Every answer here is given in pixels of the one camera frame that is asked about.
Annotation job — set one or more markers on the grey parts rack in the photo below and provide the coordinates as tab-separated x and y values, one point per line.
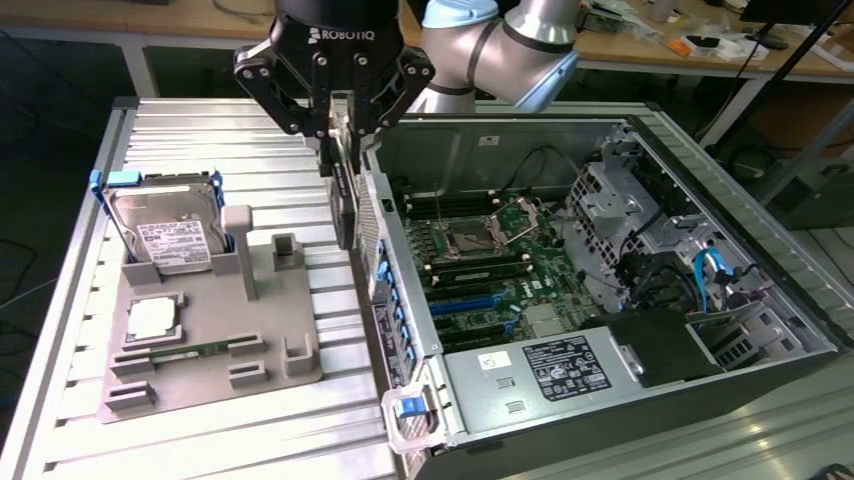
213	310

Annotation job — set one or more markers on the silver metal disk bay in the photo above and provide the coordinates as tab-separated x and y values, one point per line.
614	205

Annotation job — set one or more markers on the silver CPU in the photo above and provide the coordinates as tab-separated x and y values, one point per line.
152	317

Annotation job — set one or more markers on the blue case latch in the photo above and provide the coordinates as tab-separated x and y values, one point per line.
408	406

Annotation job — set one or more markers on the metal socket cover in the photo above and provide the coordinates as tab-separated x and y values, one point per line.
516	217

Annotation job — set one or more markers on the green motherboard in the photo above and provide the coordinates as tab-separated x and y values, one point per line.
554	285

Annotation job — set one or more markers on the hard disk with blue carrier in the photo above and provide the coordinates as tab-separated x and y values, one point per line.
167	235

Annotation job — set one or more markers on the blue expansion slot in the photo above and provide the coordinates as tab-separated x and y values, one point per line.
467	303

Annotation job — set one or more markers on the black installed RAM stick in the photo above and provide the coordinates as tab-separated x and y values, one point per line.
474	274

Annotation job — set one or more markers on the grey power supply unit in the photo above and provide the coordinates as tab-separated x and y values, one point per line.
494	400

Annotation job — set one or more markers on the wooden desk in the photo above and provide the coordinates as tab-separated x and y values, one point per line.
167	20
634	50

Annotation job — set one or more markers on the small orange item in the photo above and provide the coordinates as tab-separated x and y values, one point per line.
679	47

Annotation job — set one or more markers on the CPU socket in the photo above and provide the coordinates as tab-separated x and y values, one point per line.
470	237

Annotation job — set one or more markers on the black open PC case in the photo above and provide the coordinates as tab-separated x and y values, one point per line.
667	425

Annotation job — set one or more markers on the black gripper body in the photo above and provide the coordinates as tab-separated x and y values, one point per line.
340	25

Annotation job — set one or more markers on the silver chipset heatsink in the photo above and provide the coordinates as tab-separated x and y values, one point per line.
547	320

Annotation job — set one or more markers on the black plastic shroud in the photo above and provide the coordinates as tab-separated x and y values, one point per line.
660	345

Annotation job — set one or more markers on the green RAM stick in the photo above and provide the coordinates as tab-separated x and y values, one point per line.
180	356

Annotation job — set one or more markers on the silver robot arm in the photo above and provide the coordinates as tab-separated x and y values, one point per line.
507	45

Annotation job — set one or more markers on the black monitor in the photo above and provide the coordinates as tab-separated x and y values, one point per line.
801	10

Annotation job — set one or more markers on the black graphics card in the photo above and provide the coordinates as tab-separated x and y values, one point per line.
347	200

